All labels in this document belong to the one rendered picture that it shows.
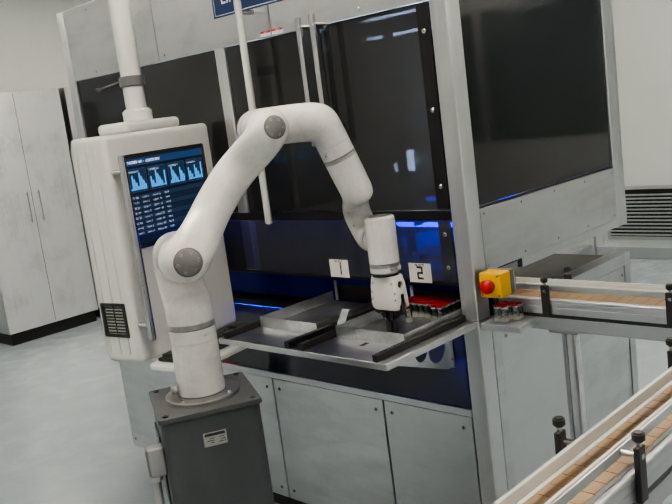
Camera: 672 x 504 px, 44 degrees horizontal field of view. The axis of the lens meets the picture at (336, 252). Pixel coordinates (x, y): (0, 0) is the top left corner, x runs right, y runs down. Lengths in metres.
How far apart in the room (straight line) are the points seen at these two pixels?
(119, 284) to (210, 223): 0.79
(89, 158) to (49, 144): 4.51
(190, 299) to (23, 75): 5.81
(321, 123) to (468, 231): 0.55
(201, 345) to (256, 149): 0.51
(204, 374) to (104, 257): 0.82
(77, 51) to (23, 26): 4.03
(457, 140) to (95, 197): 1.18
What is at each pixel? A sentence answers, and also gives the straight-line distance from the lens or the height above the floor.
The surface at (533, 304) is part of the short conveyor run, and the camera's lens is 2.47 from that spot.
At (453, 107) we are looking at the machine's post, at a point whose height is 1.50.
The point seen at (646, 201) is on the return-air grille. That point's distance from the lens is 7.19.
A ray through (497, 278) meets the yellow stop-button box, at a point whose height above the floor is 1.02.
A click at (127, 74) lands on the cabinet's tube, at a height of 1.74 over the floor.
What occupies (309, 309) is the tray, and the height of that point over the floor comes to 0.88.
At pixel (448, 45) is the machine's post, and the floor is 1.67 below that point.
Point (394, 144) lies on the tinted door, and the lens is 2.52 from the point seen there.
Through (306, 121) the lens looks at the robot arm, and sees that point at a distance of 2.16.
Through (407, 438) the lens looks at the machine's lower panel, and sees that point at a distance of 2.78.
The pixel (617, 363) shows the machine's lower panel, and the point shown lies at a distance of 3.27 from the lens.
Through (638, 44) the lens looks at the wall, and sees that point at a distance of 7.13.
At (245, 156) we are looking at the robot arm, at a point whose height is 1.45.
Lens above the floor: 1.54
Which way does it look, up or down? 10 degrees down
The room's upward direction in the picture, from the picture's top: 7 degrees counter-clockwise
